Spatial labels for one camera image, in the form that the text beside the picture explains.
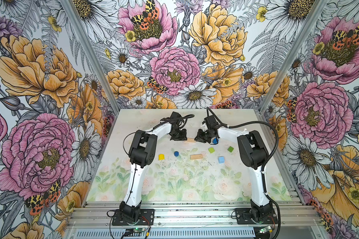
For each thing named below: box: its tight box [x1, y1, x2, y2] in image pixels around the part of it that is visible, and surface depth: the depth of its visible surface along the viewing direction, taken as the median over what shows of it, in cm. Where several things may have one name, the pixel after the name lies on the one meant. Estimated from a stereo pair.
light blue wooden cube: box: [218, 156, 225, 164], surface depth 96 cm
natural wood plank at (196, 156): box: [189, 153, 203, 160], surface depth 98 cm
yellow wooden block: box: [158, 153, 166, 161], surface depth 96 cm
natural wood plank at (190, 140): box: [186, 137, 196, 143], surface depth 105 cm
